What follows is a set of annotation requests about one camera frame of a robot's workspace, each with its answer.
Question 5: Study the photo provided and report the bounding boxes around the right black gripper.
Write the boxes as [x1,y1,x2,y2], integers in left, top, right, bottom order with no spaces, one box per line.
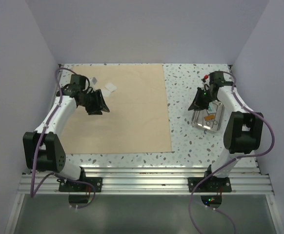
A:
[188,87,217,112]

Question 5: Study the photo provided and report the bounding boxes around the steel forceps with ring handles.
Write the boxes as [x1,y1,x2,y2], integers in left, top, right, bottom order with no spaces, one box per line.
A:
[204,119,218,129]

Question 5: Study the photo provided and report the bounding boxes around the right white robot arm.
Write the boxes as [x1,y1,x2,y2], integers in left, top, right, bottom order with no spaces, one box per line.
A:
[188,71,263,192]

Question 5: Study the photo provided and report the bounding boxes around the brown adhesive bandage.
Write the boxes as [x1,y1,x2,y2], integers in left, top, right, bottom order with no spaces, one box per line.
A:
[204,115,215,121]

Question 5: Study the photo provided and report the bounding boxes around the green white packet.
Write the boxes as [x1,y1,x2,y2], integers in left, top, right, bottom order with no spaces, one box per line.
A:
[207,103,218,114]

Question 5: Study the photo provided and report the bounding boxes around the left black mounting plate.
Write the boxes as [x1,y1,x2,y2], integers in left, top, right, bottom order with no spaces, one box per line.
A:
[57,177,103,193]

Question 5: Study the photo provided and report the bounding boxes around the black mounting plate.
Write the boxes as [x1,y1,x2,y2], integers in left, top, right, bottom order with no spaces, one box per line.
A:
[57,177,103,193]
[187,176,232,193]

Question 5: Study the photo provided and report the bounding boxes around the stainless steel tray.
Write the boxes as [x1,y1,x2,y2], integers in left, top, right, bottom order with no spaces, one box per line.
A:
[191,101,224,132]

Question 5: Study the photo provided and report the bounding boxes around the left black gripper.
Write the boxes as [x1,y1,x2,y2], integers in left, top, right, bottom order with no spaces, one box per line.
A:
[79,89,109,115]

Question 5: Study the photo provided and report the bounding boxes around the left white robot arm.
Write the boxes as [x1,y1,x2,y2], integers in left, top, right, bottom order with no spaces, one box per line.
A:
[23,74,109,192]

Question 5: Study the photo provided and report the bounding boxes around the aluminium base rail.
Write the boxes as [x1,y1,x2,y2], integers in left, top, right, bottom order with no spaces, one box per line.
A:
[17,167,274,195]

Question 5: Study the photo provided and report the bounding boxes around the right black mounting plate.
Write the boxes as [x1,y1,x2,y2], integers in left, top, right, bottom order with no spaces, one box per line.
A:
[187,176,232,193]

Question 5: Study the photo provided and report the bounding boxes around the beige cloth mat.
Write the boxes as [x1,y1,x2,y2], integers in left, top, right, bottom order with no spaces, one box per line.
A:
[60,64,172,154]

